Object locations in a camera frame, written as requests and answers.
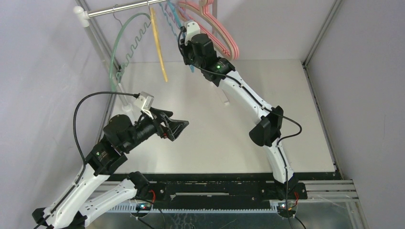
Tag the left circuit board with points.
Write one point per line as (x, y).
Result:
(143, 207)

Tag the yellow wire hanger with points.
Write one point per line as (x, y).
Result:
(157, 43)

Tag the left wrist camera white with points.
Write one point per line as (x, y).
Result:
(143, 102)

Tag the aluminium frame post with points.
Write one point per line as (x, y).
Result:
(322, 32)
(98, 39)

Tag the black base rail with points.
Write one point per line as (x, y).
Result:
(246, 191)

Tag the rack foot white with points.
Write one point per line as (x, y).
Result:
(223, 97)
(129, 111)

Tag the left rack foot white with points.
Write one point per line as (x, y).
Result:
(129, 111)

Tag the left aluminium frame post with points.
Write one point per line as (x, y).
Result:
(98, 39)

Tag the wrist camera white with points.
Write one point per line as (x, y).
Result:
(192, 29)
(143, 102)

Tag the green wire hanger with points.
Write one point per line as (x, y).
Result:
(115, 76)

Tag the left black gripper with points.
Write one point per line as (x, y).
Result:
(174, 127)

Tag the right rack foot white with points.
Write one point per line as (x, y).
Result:
(223, 97)

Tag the right aluminium frame post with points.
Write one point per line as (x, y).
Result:
(322, 32)

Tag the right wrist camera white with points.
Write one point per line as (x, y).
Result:
(192, 29)

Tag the beige plastic hanger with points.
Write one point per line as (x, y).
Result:
(221, 25)

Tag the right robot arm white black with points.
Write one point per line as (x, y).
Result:
(267, 119)

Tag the right circuit board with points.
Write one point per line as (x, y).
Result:
(284, 208)

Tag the blue wire hanger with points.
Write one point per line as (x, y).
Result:
(178, 20)

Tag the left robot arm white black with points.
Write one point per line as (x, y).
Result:
(73, 209)

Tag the circuit board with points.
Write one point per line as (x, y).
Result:
(284, 208)
(143, 207)

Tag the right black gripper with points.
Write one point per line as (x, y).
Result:
(190, 54)

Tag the silver clothes rack rail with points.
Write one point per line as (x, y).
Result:
(122, 7)

